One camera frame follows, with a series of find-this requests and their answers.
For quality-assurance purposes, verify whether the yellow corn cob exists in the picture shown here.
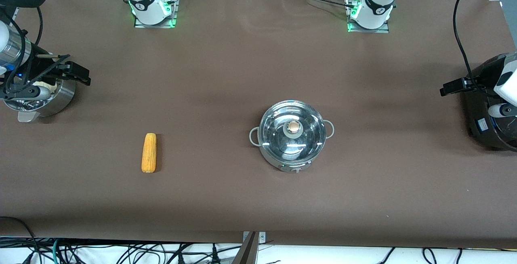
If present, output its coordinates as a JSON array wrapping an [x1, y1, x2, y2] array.
[[141, 133, 157, 174]]

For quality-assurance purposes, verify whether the round glass pot lid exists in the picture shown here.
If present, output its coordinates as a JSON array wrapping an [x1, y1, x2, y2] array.
[[259, 101, 327, 163]]

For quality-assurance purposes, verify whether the stainless steel steamer pot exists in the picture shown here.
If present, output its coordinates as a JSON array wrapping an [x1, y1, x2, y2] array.
[[4, 76, 76, 123]]

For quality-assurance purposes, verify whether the grey electric cooking pot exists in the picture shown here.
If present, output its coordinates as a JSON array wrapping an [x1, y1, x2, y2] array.
[[249, 100, 335, 173]]

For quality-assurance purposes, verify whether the black rice cooker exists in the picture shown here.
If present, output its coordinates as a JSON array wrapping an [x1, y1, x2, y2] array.
[[460, 53, 517, 152]]

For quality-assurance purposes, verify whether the brown table cover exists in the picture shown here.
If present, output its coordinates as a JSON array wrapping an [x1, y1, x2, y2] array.
[[0, 0, 517, 249]]

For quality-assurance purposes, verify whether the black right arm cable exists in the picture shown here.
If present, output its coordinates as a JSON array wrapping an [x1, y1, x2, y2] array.
[[0, 6, 44, 95]]

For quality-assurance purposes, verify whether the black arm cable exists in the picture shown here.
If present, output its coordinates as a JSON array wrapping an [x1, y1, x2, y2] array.
[[0, 6, 44, 95], [452, 0, 491, 95]]

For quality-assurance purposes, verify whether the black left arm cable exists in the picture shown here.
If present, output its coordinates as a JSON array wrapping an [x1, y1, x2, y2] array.
[[452, 0, 491, 95]]

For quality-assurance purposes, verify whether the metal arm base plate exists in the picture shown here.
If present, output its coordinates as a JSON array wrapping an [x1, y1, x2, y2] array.
[[347, 0, 389, 34], [134, 0, 178, 28]]

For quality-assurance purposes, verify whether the small metal mounting bracket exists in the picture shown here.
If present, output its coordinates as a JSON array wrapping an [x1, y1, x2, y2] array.
[[242, 231, 266, 243]]

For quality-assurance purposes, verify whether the dark camera stand post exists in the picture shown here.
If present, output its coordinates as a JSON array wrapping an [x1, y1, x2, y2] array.
[[232, 232, 259, 264]]

